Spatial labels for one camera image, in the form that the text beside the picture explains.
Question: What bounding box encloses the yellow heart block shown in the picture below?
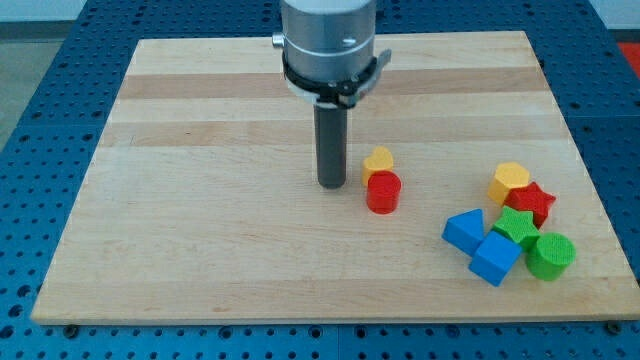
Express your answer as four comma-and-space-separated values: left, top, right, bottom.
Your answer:
361, 146, 394, 187

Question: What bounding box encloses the yellow hexagon block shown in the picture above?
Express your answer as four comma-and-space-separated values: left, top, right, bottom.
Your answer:
487, 162, 530, 206

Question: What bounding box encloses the green star block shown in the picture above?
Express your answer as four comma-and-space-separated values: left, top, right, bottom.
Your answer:
491, 206, 540, 252

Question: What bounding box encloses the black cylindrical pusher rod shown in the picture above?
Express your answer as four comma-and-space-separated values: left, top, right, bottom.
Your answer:
314, 106, 347, 189

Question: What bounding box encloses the red star block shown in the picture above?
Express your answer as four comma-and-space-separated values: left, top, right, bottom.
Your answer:
504, 182, 556, 229

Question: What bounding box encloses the blue cube block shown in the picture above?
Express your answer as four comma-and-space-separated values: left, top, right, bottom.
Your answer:
469, 231, 522, 287

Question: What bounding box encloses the green cylinder block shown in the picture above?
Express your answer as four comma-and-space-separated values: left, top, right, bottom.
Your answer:
526, 232, 577, 281

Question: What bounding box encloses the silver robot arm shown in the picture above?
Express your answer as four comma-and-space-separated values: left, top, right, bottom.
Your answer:
272, 0, 392, 109

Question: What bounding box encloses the red cylinder block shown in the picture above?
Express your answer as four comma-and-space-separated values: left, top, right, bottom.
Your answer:
366, 170, 402, 214

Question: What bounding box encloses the blue triangle block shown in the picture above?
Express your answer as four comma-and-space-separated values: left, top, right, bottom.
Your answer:
441, 208, 484, 256

